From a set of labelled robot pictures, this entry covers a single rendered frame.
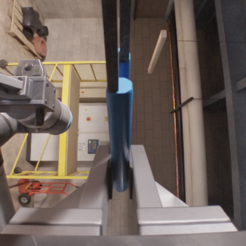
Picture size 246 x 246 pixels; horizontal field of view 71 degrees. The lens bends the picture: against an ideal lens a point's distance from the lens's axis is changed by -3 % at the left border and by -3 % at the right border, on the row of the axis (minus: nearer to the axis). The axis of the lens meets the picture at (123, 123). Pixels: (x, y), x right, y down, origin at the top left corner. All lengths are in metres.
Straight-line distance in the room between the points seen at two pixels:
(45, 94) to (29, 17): 3.97
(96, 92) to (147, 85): 1.31
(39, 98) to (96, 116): 3.61
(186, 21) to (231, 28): 0.78
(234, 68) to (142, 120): 2.18
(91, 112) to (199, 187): 2.55
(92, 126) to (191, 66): 2.28
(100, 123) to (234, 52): 2.82
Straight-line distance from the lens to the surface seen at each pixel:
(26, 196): 4.14
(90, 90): 4.15
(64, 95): 3.01
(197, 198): 3.28
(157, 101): 4.50
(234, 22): 3.93
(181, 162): 3.83
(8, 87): 0.30
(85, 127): 3.90
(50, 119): 0.40
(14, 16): 4.17
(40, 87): 0.31
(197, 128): 3.17
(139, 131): 4.30
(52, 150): 4.08
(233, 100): 3.29
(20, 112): 0.37
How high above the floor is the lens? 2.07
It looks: 1 degrees up
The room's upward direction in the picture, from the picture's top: 90 degrees clockwise
